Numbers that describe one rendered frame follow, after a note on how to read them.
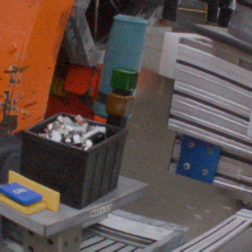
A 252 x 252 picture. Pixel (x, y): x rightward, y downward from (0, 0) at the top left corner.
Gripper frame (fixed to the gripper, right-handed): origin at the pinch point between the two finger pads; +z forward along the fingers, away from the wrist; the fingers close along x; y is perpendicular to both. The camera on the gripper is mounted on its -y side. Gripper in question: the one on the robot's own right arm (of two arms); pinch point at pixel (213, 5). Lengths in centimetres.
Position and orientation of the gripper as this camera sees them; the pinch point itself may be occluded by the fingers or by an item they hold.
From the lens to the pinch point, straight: 226.8
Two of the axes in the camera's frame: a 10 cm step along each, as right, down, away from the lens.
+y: 1.8, -9.5, -2.4
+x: 8.8, 2.6, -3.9
